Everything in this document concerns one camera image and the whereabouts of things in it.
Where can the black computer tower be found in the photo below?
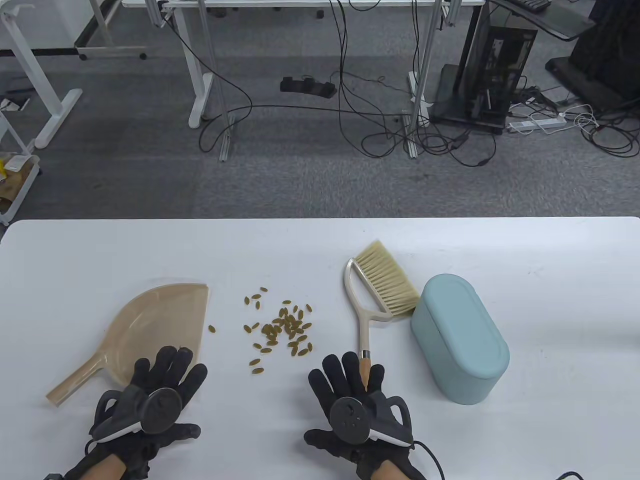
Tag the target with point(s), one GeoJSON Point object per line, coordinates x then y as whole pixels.
{"type": "Point", "coordinates": [500, 65]}

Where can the person's right hand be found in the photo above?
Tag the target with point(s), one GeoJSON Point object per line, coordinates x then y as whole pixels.
{"type": "Point", "coordinates": [332, 375]}

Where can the dark grey desk shelf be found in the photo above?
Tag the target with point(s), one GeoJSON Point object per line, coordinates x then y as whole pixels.
{"type": "Point", "coordinates": [560, 22]}

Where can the light blue desktop trash can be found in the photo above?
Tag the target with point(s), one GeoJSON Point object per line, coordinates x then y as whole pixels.
{"type": "Point", "coordinates": [460, 340]}

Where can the beige plastic dustpan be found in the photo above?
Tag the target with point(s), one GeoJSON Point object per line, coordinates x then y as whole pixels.
{"type": "Point", "coordinates": [160, 320]}

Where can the white power strip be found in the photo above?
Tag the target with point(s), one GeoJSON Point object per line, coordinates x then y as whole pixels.
{"type": "Point", "coordinates": [530, 125]}

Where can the black keyboard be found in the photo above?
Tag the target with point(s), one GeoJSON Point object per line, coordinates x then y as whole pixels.
{"type": "Point", "coordinates": [535, 5]}

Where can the person's left forearm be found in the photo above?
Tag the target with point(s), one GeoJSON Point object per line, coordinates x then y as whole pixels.
{"type": "Point", "coordinates": [107, 470]}

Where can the person's left hand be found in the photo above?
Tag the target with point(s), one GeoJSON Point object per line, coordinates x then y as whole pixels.
{"type": "Point", "coordinates": [122, 452]}

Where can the white cart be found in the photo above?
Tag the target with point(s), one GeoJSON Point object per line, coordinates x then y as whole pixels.
{"type": "Point", "coordinates": [22, 196]}

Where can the white table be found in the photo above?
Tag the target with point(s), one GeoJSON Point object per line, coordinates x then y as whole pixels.
{"type": "Point", "coordinates": [550, 300]}

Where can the person's right forearm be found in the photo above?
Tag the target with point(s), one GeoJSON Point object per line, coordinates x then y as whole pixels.
{"type": "Point", "coordinates": [389, 471]}

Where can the white standing desk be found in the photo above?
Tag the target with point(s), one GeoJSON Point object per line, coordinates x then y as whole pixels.
{"type": "Point", "coordinates": [201, 100]}

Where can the brown cardboard sheet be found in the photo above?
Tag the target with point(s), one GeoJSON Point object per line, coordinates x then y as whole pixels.
{"type": "Point", "coordinates": [15, 185]}

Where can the white desk leg frame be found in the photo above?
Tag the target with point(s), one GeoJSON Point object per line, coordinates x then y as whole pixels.
{"type": "Point", "coordinates": [55, 115]}

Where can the black white hand controller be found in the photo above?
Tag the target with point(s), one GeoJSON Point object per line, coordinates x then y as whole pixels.
{"type": "Point", "coordinates": [160, 410]}
{"type": "Point", "coordinates": [350, 417]}

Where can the black white right hand controller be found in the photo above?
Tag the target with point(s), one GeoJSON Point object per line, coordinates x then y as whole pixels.
{"type": "Point", "coordinates": [350, 417]}

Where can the white wheeled frame base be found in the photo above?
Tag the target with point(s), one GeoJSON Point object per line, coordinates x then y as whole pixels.
{"type": "Point", "coordinates": [110, 50]}

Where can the white packet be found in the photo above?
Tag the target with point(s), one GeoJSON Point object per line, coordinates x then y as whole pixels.
{"type": "Point", "coordinates": [19, 162]}

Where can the black equipment stand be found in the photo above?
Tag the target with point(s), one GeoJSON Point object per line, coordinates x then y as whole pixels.
{"type": "Point", "coordinates": [605, 50]}

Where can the black white left hand controller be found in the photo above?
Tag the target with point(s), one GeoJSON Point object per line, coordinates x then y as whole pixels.
{"type": "Point", "coordinates": [160, 410]}

